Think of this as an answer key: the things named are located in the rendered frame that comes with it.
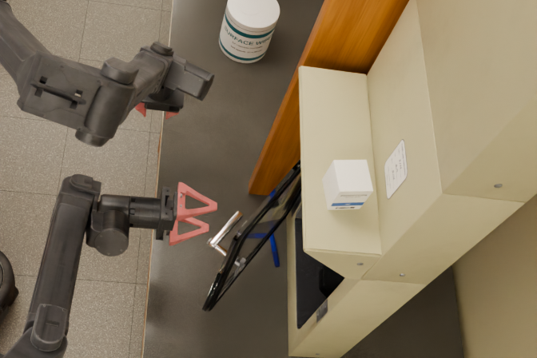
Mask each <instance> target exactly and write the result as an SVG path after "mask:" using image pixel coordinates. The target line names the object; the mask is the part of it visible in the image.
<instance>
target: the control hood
mask: <svg viewBox="0 0 537 358"><path fill-rule="evenodd" d="M298 75H299V106H300V167H301V198H302V229H303V250H304V252H305V253H307V254H308V255H309V256H311V257H313V258H315V259H316V260H318V261H319V262H321V263H322V264H324V265H326V266H328V267H329V268H330V269H332V270H333V271H335V272H337V273H339V274H340V275H341V276H343V277H345V278H348V279H358V280H359V279H360V278H361V277H362V276H363V275H364V274H365V273H366V272H367V271H368V270H369V269H370V268H371V266H372V265H373V264H374V263H375V262H376V261H377V260H378V259H379V258H380V257H381V256H382V252H381V242H380V223H379V214H378V204H377V194H376V175H375V166H374V156H373V146H372V128H371V118H370V109H369V99H368V80H367V76H366V74H358V73H351V72H345V71H339V70H327V69H321V68H315V67H308V66H300V67H299V68H298ZM333 160H367V163H368V170H369V173H370V178H371V182H372V188H373V192H372V193H371V195H370V196H369V197H368V199H367V200H366V201H365V202H364V204H363V205H362V206H361V208H360V209H337V210H328V209H327V204H326V200H325V195H324V187H323V182H322V178H323V177H324V175H325V174H326V172H327V170H328V168H329V166H330V165H331V164H332V162H333Z"/></svg>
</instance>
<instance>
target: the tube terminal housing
mask: <svg viewBox="0 0 537 358"><path fill-rule="evenodd" d="M367 80H368V99H369V109H370V118H371V128H372V146H373V156H374V166H375V175H376V194H377V204H378V214H379V223H380V242H381V252H382V256H381V257H380V258H379V259H378V260H377V261H376V262H375V263H374V264H373V265H372V266H371V268H370V269H369V270H368V271H367V272H366V273H365V274H364V275H363V276H362V277H361V278H360V279H359V280H358V279H348V278H344V280H343V281H342V282H341V283H340V284H339V285H338V287H337V288H336V289H335V290H334V291H333V292H332V294H331V295H330V296H329V297H328V298H327V299H326V300H328V312H327V313H326V314H325V315H324V316H323V317H322V319H321V320H320V321H319V322H318V323H316V311H317V310H318V309H319V308H320V307H319V308H318V309H317V310H316V311H315V312H314V313H313V314H312V316H311V317H310V318H309V319H308V320H307V322H306V323H305V324H304V325H303V326H302V327H301V328H300V329H298V328H297V327H296V262H295V219H296V218H299V217H296V212H297V210H298V209H299V208H300V206H301V204H302V201H301V203H300V204H299V206H298V208H297V210H296V212H295V213H294V214H293V216H292V210H291V211H290V212H289V214H288V216H287V273H288V355H289V356H302V357H316V358H341V357H342V356H343V355H344V354H345V353H346V352H347V351H349V350H350V349H351V348H352V347H354V346H355V345H356V344H357V343H359V342H360V341H361V340H362V339H363V338H365V337H366V335H368V334H369V333H370V332H371V331H373V330H374V329H375V328H376V327H378V326H379V325H380V324H381V323H383V322H384V321H385V320H386V319H387V318H389V317H390V315H392V314H393V313H394V312H395V311H397V310H398V309H399V308H400V307H402V306H403V305H404V304H405V303H407V302H408V301H409V300H410V299H411V298H413V297H414V295H416V294H417V293H418V292H419V291H421V290H422V289H423V288H424V287H426V286H427V285H428V284H429V283H430V282H432V281H433V280H434V279H435V278H437V277H438V275H440V274H441V273H442V272H443V271H444V270H446V269H447V268H448V267H449V266H451V265H452V264H453V263H454V262H456V261H457V260H458V259H459V258H461V256H462V255H464V254H465V253H466V252H467V251H468V250H470V249H471V248H472V247H473V246H475V245H476V244H477V243H478V242H480V241H481V240H482V239H483V238H485V236H486V235H488V234H489V233H490V232H491V231H492V230H494V229H495V228H496V227H497V226H499V225H500V224H501V223H502V222H504V221H505V220H506V219H507V218H509V216H510V215H512V214H513V213H514V212H515V211H516V210H518V209H519V208H520V207H521V206H523V205H524V204H525V203H526V202H524V201H509V200H500V199H492V198H485V197H469V196H461V195H453V194H446V193H442V189H441V182H440V171H439V165H438V158H437V152H436V141H435V134H434V129H433V122H432V111H431V105H430V98H429V92H428V81H427V75H426V69H425V63H424V52H423V45H422V39H421V33H420V21H419V15H418V9H417V3H416V0H409V2H408V4H407V5H406V7H405V9H404V11H403V13H402V14H401V15H400V18H399V20H398V21H397V23H396V25H395V27H394V28H393V30H392V32H391V33H390V35H389V37H388V39H387V41H386V42H385V44H384V46H383V48H382V50H381V51H380V53H379V55H378V57H377V58H376V60H375V62H374V63H373V65H372V68H371V69H370V70H369V72H368V75H367ZM403 137H404V144H405V151H406V158H407V166H408V177H407V178H406V180H405V181H404V182H403V183H402V185H401V186H400V187H399V188H398V189H397V190H396V191H395V193H394V194H393V195H392V197H391V198H390V199H389V200H388V202H387V194H386V185H385V176H384V163H385V162H386V160H387V159H388V157H389V156H390V155H391V153H392V152H393V150H394V149H395V148H396V147H397V145H398V144H399V143H400V141H401V140H402V138H403ZM326 300H325V301H326Z"/></svg>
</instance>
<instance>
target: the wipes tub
mask: <svg viewBox="0 0 537 358"><path fill-rule="evenodd" d="M279 14H280V7H279V4H278V2H277V0H228V2H227V6H226V9H225V15H224V19H223V22H222V26H221V32H220V37H219V45H220V48H221V50H222V51H223V53H224V54H225V55H226V56H227V57H229V58H231V59H232V60H234V61H236V62H241V63H252V62H257V61H259V60H260V59H262V58H263V57H264V55H265V53H266V51H267V49H268V47H269V43H270V40H271V38H272V34H273V31H274V29H275V26H276V23H277V19H278V18H279Z"/></svg>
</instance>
